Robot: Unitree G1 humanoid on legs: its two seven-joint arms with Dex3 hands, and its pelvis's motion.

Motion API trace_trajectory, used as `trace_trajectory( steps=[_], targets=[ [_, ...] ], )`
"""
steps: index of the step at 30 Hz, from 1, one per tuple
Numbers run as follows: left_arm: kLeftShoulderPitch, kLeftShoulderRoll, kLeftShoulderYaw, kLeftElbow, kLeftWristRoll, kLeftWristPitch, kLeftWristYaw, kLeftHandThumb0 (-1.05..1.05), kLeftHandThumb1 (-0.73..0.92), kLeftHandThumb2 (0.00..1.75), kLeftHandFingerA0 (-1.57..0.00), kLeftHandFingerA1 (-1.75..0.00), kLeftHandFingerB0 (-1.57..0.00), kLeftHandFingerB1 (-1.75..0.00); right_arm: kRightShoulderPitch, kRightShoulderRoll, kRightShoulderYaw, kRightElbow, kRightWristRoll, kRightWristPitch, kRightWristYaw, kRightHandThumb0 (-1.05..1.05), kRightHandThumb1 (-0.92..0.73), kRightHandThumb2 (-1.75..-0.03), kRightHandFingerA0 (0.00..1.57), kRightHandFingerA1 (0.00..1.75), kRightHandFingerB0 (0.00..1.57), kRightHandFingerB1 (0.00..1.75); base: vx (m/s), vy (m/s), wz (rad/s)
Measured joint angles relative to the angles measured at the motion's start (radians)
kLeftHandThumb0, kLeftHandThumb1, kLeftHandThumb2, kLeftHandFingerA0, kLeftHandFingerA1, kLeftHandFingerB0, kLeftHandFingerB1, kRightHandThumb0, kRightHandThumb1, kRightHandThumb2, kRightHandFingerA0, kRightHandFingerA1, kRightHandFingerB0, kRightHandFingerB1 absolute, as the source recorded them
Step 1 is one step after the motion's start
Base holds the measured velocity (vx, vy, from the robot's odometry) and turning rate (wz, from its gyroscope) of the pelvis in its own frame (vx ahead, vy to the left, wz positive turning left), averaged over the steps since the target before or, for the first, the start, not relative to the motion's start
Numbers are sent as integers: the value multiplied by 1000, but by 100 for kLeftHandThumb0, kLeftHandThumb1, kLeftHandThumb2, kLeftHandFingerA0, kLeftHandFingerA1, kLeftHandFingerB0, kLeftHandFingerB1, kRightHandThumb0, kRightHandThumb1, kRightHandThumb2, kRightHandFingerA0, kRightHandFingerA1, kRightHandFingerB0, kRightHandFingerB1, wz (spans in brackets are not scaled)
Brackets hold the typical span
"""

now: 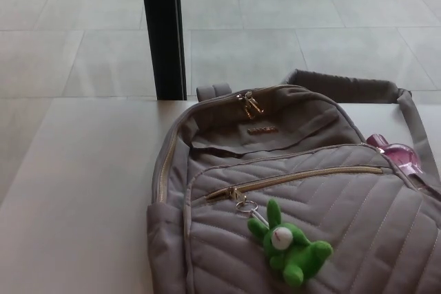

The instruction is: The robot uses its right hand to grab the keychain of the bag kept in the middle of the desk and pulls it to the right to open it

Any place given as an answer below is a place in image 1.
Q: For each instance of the grey quilted backpack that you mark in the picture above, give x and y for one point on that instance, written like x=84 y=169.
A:
x=310 y=177

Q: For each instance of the black vertical pillar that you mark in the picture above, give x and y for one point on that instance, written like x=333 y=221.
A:
x=162 y=32

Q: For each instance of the pink transparent water bottle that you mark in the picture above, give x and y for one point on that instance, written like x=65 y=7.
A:
x=399 y=154

